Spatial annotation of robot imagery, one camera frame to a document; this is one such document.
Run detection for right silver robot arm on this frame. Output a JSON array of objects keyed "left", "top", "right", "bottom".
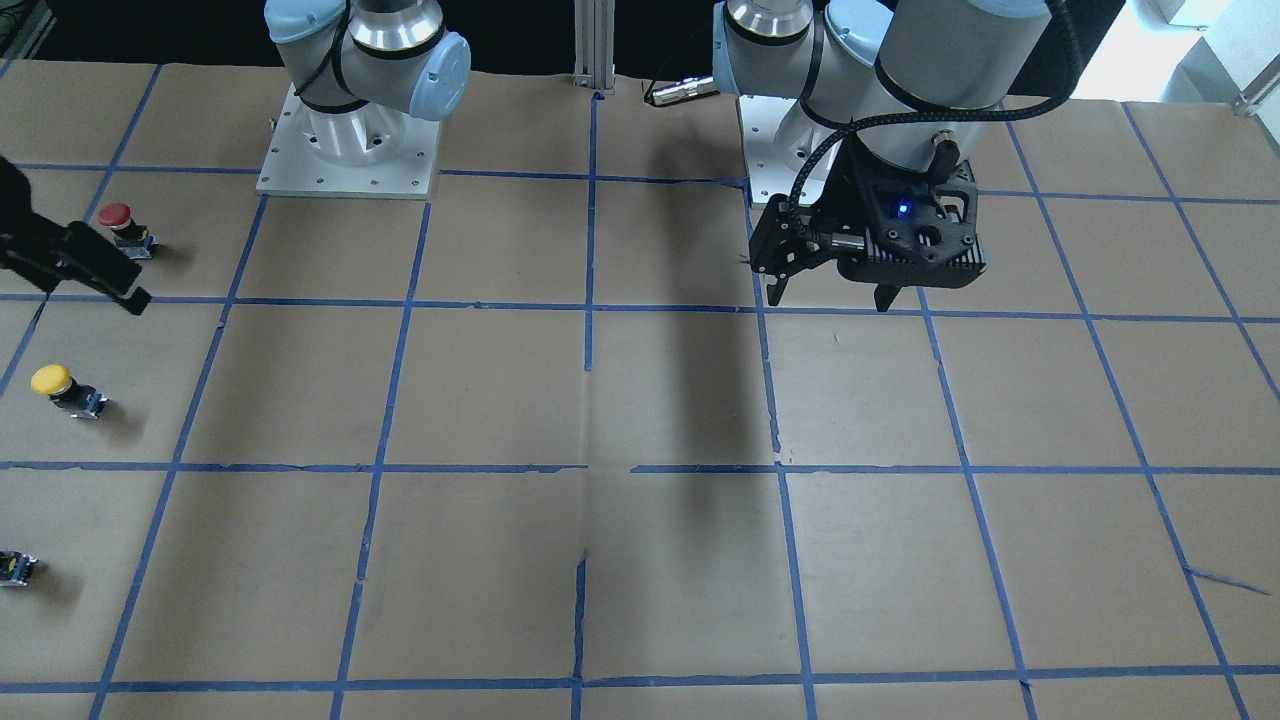
[{"left": 3, "top": 1, "right": 472, "bottom": 315}]

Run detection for yellow push button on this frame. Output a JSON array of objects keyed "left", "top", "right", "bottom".
[{"left": 29, "top": 363, "right": 110, "bottom": 420}]

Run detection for red push button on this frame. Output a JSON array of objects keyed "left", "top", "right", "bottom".
[{"left": 96, "top": 202, "right": 157, "bottom": 260}]

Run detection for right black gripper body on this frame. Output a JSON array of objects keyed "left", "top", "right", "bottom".
[{"left": 1, "top": 156, "right": 46, "bottom": 292}]

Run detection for aluminium frame post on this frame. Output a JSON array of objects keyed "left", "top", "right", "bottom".
[{"left": 572, "top": 0, "right": 616, "bottom": 96}]

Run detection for small black yellow switch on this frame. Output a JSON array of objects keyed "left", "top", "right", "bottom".
[{"left": 0, "top": 550, "right": 38, "bottom": 588}]

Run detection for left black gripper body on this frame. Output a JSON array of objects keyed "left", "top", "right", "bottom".
[{"left": 808, "top": 135, "right": 979, "bottom": 266}]

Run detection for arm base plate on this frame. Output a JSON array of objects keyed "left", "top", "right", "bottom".
[
  {"left": 256, "top": 86, "right": 442, "bottom": 201},
  {"left": 737, "top": 95, "right": 832, "bottom": 210}
]

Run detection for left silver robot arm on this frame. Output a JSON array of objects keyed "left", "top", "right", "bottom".
[{"left": 710, "top": 1, "right": 1084, "bottom": 313}]

